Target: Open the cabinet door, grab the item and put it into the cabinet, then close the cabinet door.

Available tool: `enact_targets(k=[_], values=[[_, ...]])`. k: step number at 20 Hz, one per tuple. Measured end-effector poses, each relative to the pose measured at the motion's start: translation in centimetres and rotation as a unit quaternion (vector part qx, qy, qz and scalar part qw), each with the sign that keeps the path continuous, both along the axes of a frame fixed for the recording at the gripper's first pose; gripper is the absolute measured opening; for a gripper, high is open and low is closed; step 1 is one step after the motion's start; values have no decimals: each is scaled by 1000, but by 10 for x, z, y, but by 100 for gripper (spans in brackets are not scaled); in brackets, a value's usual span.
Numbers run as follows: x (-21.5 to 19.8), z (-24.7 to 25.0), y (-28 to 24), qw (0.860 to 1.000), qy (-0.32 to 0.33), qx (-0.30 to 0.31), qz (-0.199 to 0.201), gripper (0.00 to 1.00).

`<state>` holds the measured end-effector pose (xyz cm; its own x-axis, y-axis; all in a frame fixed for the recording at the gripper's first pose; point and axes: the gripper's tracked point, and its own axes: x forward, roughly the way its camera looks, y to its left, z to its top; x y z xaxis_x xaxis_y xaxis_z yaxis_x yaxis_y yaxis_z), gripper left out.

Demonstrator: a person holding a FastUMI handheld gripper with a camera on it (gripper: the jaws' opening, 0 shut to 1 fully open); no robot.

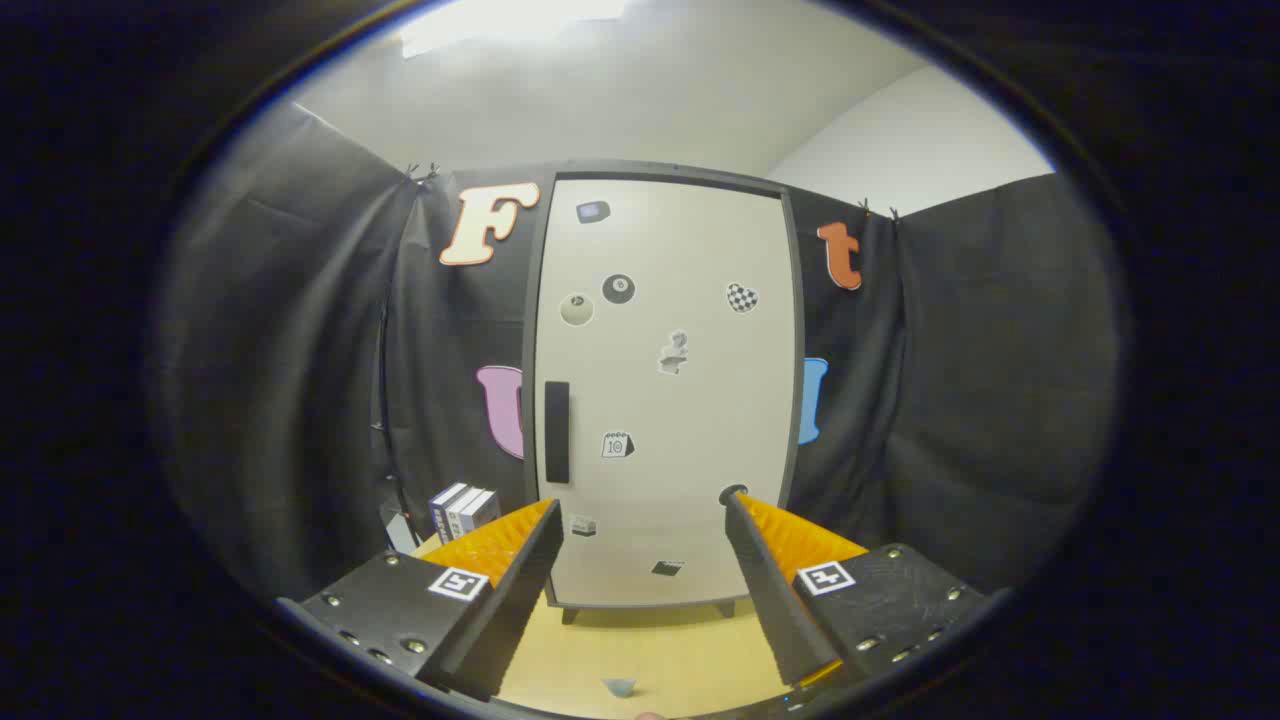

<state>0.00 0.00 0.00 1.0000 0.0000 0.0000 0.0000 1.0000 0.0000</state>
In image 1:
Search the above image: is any thin black cable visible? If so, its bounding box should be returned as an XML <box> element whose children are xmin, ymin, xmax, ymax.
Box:
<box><xmin>372</xmin><ymin>300</ymin><xmax>416</xmax><ymax>551</ymax></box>

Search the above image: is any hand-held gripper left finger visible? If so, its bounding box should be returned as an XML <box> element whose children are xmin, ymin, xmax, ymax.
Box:
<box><xmin>275</xmin><ymin>498</ymin><xmax>564</xmax><ymax>703</ymax></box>

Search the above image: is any black backdrop cloth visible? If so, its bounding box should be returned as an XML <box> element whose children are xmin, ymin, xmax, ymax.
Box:
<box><xmin>155</xmin><ymin>100</ymin><xmax>1126</xmax><ymax>601</ymax></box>

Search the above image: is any black door handle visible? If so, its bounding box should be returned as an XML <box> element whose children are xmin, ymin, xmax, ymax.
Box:
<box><xmin>544</xmin><ymin>381</ymin><xmax>571</xmax><ymax>485</ymax></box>

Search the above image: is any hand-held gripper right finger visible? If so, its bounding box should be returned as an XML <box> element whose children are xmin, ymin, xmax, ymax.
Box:
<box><xmin>722</xmin><ymin>490</ymin><xmax>1011</xmax><ymax>691</ymax></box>

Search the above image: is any dark blue spine book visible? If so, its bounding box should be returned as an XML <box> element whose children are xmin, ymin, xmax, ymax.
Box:
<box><xmin>430</xmin><ymin>484</ymin><xmax>469</xmax><ymax>542</ymax></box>

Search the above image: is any grey cabinet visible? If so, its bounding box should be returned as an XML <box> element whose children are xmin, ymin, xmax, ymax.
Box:
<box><xmin>520</xmin><ymin>160</ymin><xmax>806</xmax><ymax>626</ymax></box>

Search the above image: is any white spine book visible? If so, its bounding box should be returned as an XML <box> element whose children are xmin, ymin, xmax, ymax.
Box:
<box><xmin>445</xmin><ymin>487</ymin><xmax>486</xmax><ymax>537</ymax></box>

